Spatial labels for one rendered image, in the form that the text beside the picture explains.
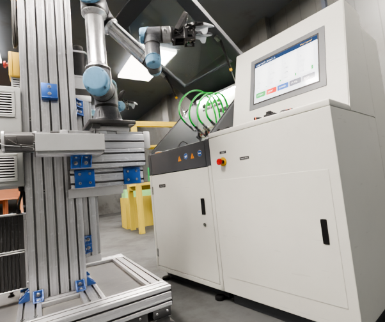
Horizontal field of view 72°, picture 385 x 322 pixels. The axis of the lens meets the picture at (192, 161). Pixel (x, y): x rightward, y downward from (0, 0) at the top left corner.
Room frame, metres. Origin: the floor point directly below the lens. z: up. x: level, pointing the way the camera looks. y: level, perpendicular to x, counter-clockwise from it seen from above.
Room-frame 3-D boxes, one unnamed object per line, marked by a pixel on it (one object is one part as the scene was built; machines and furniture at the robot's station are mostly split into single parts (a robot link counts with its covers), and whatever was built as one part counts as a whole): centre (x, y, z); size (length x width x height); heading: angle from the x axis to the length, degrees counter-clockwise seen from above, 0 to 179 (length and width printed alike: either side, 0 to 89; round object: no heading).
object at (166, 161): (1.83, 0.11, 0.87); 0.62 x 0.04 x 0.16; 41
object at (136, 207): (4.92, 0.59, 0.89); 1.37 x 1.22 x 1.79; 121
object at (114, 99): (1.33, 0.42, 1.20); 0.13 x 0.12 x 0.14; 6
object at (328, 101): (1.36, -0.42, 0.96); 0.70 x 0.22 x 0.03; 41
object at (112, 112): (1.34, 0.42, 1.09); 0.15 x 0.15 x 0.10
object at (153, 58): (1.25, 0.14, 1.33); 0.11 x 0.08 x 0.11; 6
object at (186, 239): (1.83, 0.12, 0.44); 0.65 x 0.02 x 0.68; 41
